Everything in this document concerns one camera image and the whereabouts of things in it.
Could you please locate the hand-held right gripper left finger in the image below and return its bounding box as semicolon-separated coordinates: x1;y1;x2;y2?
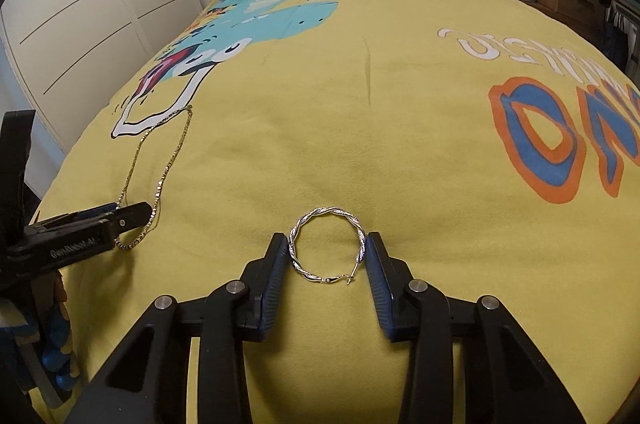
65;232;291;424

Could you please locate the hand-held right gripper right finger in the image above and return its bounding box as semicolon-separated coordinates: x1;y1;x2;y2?
364;232;586;424

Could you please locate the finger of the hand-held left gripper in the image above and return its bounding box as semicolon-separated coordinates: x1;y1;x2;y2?
31;203;121;231
102;201;153;235

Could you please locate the gold chain necklace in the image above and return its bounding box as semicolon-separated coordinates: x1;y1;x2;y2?
114;104;195;252

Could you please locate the twisted silver hoop earring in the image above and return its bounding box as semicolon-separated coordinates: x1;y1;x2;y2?
289;206;368;287

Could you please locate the dark blue tote bag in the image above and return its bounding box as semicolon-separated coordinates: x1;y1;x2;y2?
597;16;631;64

